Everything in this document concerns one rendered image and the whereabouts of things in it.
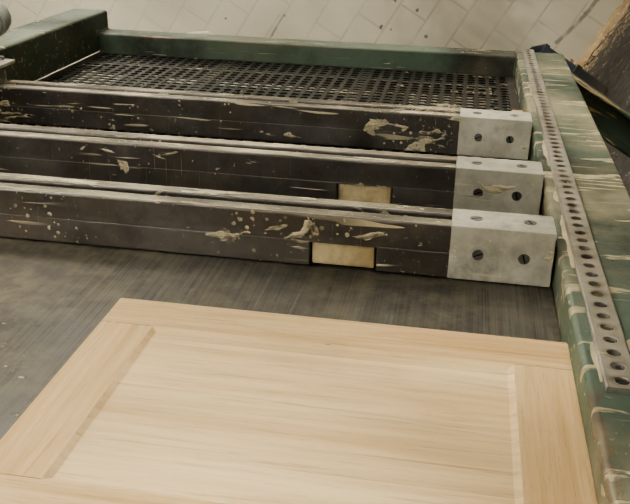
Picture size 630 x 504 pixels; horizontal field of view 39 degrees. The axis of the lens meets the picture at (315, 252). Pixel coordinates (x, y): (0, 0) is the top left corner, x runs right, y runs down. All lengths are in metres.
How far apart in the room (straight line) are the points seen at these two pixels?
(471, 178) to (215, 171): 0.38
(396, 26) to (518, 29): 0.79
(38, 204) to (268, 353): 0.44
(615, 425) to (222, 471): 0.32
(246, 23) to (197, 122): 4.43
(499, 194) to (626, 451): 0.64
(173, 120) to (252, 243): 0.60
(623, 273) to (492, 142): 0.60
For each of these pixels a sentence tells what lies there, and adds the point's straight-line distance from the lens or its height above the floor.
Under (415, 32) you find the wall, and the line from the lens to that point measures 6.01.
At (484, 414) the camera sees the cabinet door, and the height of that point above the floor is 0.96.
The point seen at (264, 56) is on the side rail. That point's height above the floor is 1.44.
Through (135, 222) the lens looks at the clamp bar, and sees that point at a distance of 1.16.
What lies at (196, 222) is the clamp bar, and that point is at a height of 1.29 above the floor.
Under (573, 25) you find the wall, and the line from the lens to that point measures 6.13.
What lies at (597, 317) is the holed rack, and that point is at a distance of 0.93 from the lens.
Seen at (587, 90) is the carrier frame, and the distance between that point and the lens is 2.40.
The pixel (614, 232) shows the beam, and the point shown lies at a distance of 1.18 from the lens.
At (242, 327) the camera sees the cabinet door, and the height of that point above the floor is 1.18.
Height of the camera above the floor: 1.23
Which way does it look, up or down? 4 degrees down
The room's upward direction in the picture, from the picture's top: 57 degrees counter-clockwise
